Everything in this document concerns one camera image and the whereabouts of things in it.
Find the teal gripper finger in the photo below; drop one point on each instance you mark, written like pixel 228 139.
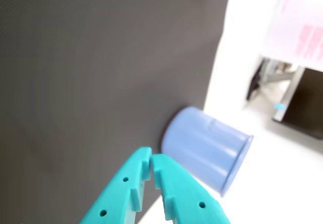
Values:
pixel 118 191
pixel 184 193

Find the lavender blue ceramic pot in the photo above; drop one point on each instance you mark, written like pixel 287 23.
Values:
pixel 202 145

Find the dark grey textured mat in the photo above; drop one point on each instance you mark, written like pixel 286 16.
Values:
pixel 75 82

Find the white sheet with pink print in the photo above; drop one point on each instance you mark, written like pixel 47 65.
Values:
pixel 302 19

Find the dark cabinet with metal frame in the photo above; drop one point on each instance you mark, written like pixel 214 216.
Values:
pixel 308 103

